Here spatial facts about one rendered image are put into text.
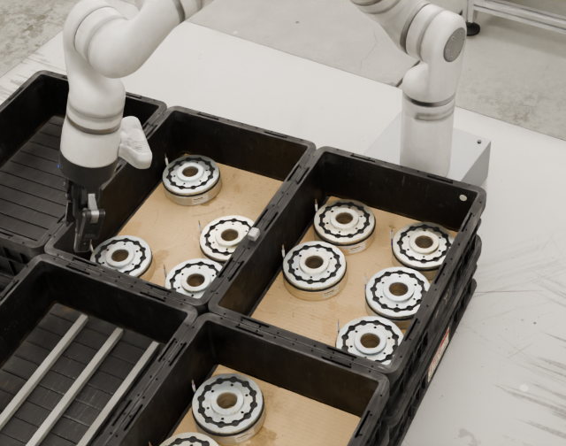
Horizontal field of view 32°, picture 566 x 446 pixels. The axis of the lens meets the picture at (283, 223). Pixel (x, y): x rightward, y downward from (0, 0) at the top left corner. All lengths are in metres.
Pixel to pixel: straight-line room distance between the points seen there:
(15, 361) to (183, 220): 0.38
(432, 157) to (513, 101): 1.55
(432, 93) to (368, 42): 1.89
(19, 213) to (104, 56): 0.70
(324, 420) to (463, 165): 0.63
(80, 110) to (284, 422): 0.53
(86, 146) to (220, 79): 1.01
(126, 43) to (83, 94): 0.10
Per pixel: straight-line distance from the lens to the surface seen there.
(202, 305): 1.45
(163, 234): 1.70
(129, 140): 1.30
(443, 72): 1.65
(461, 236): 1.52
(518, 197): 1.93
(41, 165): 1.90
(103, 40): 1.17
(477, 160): 1.86
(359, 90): 2.17
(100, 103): 1.22
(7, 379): 1.57
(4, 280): 1.74
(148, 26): 1.18
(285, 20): 3.68
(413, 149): 1.76
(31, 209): 1.82
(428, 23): 1.62
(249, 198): 1.74
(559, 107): 3.28
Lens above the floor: 2.02
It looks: 45 degrees down
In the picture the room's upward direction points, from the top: 6 degrees counter-clockwise
